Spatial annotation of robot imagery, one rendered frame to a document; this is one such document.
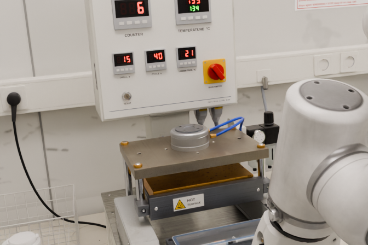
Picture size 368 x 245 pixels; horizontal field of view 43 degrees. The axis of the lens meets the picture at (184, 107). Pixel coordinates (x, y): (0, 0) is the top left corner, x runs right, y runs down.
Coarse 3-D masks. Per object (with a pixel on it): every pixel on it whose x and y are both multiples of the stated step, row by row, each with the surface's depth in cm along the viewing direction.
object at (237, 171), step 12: (204, 168) 97; (216, 168) 96; (228, 168) 96; (240, 168) 95; (144, 180) 95; (156, 180) 92; (168, 180) 91; (180, 180) 91; (192, 180) 91; (204, 180) 90; (216, 180) 90; (228, 180) 90; (156, 192) 87
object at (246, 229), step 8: (232, 224) 84; (240, 224) 83; (248, 224) 83; (256, 224) 83; (192, 232) 82; (200, 232) 81; (208, 232) 81; (216, 232) 81; (224, 232) 81; (232, 232) 81; (240, 232) 81; (248, 232) 80; (176, 240) 79; (184, 240) 79; (192, 240) 79; (200, 240) 79; (208, 240) 79; (216, 240) 79; (224, 240) 78; (232, 240) 78
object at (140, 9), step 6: (120, 6) 98; (126, 6) 98; (132, 6) 99; (138, 6) 99; (144, 6) 100; (120, 12) 98; (126, 12) 99; (132, 12) 99; (138, 12) 99; (144, 12) 100
